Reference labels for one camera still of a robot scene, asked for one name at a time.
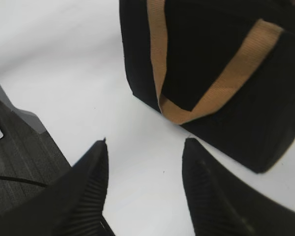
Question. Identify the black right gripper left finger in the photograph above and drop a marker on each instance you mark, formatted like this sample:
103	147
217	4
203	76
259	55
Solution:
72	206

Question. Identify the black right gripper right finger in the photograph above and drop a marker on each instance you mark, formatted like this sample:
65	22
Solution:
220	204

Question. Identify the black tote bag tan handles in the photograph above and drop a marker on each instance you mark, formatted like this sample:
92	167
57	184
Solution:
222	69

